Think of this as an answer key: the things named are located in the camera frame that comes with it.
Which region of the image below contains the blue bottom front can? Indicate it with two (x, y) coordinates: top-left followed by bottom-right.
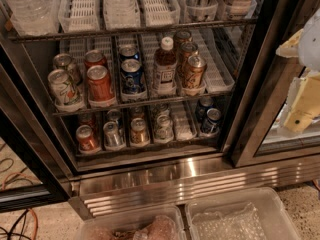
(201, 108), (221, 134)

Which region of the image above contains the orange rear soda can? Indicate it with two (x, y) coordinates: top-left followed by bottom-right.
(84, 50), (107, 69)

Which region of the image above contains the orange soda can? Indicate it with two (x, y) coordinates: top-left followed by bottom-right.
(87, 65), (115, 101)
(84, 50), (107, 69)

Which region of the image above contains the blue bottom rear can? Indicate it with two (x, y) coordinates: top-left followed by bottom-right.
(195, 97), (214, 122)

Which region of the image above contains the gold middle coffee can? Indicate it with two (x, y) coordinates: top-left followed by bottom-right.
(177, 41), (199, 78)

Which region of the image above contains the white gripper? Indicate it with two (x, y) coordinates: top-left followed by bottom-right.
(276, 8), (320, 137)

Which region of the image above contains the gold rear coffee can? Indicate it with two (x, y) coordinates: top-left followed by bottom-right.
(173, 30), (192, 50)

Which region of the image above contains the stainless steel display fridge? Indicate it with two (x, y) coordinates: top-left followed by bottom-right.
(0, 0), (320, 219)

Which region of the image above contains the black floor cable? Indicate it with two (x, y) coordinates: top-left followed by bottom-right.
(0, 143), (29, 240)

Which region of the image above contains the right clear plastic bin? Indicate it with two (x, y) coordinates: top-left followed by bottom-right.
(185, 187), (301, 240)

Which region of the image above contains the clear plastic bin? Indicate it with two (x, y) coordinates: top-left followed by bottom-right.
(185, 187), (301, 240)
(75, 205), (187, 240)

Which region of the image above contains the blue front soda can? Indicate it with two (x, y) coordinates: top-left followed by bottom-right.
(121, 59), (145, 94)

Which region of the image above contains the orange floor cable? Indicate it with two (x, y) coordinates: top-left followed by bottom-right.
(0, 172), (39, 240)

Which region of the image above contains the silver rear soda can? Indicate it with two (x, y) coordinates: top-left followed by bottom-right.
(53, 53), (82, 86)

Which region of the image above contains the brown tea bottle white cap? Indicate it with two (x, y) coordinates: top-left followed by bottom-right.
(153, 37), (177, 90)

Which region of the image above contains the gold front coffee can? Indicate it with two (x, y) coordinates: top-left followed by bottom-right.
(183, 55), (207, 89)

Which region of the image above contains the blue rear soda can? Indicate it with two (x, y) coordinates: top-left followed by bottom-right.
(119, 45), (139, 61)

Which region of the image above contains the white empty shelf tray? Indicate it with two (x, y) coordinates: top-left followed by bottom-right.
(191, 29), (234, 93)

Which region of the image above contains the orange front soda can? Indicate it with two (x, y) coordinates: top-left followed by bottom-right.
(87, 65), (115, 101)

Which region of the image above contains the orange bottom shelf can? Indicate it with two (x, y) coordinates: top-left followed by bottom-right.
(76, 125), (98, 151)

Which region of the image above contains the silver bottom shelf can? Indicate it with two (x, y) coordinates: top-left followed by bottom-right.
(103, 121), (123, 147)

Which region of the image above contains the blue soda can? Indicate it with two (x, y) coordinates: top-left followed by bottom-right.
(121, 59), (145, 94)
(119, 45), (139, 61)

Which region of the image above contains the gold bottom shelf can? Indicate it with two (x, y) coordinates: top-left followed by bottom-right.
(131, 118), (149, 144)

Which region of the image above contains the gold coffee can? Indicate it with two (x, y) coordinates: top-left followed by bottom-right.
(183, 55), (207, 89)
(177, 41), (199, 78)
(173, 30), (192, 50)

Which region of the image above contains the white green soda can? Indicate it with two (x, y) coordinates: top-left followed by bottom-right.
(48, 69), (81, 106)

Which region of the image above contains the white top shelf tray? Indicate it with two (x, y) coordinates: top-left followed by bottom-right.
(58, 0), (100, 33)

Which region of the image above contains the white green bottom can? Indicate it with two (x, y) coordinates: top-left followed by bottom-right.
(155, 114), (173, 141)

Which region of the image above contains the left clear plastic bin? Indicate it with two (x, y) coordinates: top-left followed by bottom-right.
(75, 205), (187, 240)

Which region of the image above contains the clear water bottle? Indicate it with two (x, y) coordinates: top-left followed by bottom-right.
(5, 0), (61, 36)

